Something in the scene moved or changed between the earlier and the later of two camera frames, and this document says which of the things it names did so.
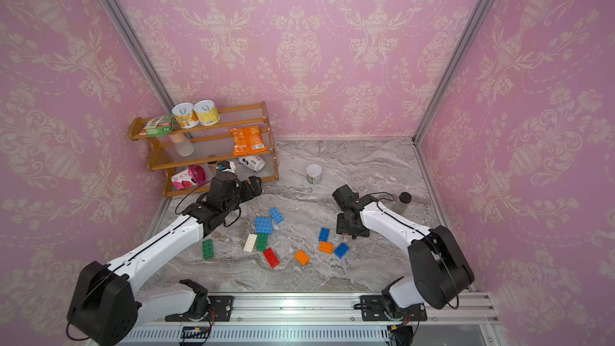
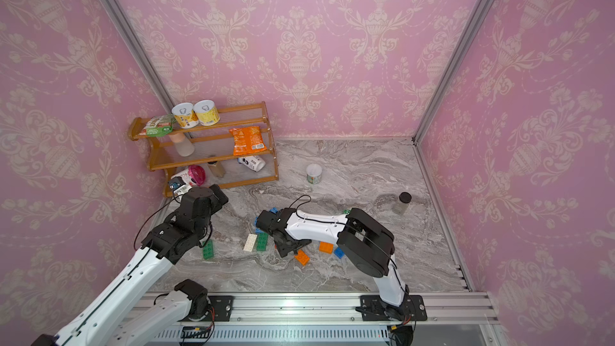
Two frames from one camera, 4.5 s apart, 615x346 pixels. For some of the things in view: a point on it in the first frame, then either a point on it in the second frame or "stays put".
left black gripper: x=256 y=185 -> x=218 y=203
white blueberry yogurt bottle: x=253 y=162 stays put
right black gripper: x=340 y=226 -> x=283 y=251
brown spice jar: x=213 y=167 stays put
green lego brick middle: x=262 y=242 stays put
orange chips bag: x=247 y=140 stays put
